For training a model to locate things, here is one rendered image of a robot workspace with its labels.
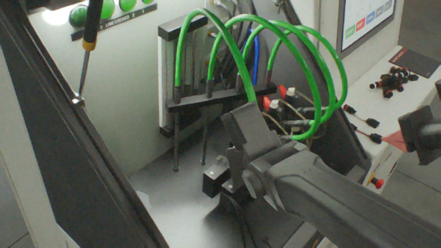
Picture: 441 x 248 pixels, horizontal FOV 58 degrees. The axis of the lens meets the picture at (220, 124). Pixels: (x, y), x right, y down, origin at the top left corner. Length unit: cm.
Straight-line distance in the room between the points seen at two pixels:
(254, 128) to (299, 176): 14
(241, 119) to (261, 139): 4
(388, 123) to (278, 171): 95
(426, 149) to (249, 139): 40
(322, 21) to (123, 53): 56
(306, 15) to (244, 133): 66
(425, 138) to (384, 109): 63
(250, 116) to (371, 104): 92
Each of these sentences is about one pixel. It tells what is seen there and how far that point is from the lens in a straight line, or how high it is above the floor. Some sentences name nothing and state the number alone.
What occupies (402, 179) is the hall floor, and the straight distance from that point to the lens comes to 271.
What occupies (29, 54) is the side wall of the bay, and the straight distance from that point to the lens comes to 76.
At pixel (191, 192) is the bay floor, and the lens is 121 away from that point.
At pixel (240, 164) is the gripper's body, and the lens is 68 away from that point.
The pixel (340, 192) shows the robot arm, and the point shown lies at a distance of 38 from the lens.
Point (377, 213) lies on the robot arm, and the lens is 34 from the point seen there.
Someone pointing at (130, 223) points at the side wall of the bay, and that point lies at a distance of 76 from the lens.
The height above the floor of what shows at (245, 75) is 138.
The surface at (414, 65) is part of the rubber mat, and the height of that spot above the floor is 98.
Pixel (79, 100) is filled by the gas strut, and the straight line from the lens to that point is 75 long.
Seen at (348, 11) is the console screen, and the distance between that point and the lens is 132.
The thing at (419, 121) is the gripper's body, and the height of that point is 131.
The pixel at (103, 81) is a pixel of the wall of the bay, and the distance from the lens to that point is 98.
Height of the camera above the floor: 177
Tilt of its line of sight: 41 degrees down
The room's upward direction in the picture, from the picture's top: 7 degrees clockwise
